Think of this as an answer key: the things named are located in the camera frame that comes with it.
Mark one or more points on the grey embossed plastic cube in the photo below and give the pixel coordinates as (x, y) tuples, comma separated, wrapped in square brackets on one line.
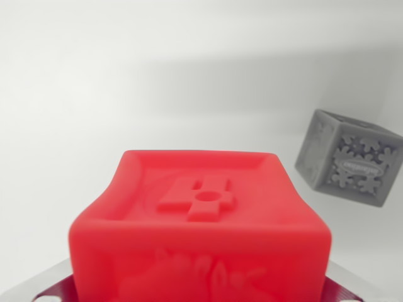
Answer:
[(318, 151)]

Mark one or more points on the black-tipped silver gripper right finger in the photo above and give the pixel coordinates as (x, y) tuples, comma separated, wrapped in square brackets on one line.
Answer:
[(338, 287)]

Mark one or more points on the red embossed plastic cube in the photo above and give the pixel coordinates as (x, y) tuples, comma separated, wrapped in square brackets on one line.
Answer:
[(201, 226)]

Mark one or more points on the black-tipped silver gripper left finger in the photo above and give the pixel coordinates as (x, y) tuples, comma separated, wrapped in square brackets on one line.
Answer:
[(58, 284)]

